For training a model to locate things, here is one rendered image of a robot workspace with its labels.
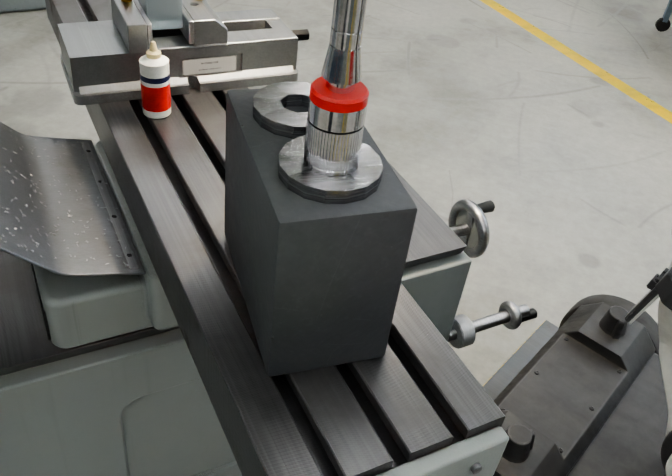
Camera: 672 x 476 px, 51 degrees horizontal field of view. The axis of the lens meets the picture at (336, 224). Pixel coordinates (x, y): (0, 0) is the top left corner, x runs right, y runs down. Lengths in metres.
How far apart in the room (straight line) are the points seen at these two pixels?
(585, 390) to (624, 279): 1.29
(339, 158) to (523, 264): 1.87
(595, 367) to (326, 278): 0.77
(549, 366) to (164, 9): 0.84
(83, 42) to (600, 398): 0.97
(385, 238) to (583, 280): 1.87
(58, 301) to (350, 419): 0.43
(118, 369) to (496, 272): 1.55
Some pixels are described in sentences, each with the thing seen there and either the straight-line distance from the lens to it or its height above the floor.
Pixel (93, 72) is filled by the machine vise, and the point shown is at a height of 0.98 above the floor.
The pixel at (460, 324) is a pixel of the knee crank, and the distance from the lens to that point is 1.33.
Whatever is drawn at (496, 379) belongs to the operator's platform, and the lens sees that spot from 1.46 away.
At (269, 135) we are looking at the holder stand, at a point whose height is 1.13.
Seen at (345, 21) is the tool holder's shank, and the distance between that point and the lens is 0.53.
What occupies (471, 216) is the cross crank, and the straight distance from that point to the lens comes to 1.37.
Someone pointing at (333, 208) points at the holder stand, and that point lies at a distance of 0.56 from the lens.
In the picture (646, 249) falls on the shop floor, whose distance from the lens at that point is 2.69.
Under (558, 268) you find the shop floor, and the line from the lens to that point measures 2.44.
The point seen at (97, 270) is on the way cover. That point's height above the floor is 0.88.
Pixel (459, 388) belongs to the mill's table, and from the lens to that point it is 0.70.
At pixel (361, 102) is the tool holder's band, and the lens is 0.55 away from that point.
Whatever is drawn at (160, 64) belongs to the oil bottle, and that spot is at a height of 1.02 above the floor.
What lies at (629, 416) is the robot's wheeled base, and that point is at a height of 0.57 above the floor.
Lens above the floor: 1.46
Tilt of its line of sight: 38 degrees down
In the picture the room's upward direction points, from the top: 8 degrees clockwise
